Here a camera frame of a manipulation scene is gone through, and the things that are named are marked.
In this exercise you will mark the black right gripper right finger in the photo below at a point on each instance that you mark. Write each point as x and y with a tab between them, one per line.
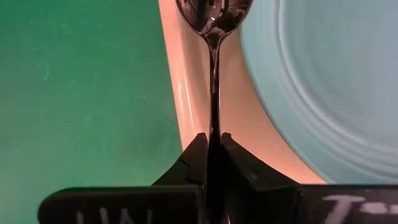
280	202

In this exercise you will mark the beige plastic tray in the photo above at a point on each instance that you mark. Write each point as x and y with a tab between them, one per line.
239	109

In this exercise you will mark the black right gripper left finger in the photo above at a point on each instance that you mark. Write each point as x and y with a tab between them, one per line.
174	202

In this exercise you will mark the silver metal spoon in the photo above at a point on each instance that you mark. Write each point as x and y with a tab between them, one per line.
214	93

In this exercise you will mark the blue-green round plate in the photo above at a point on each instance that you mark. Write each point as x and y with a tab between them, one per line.
335	87

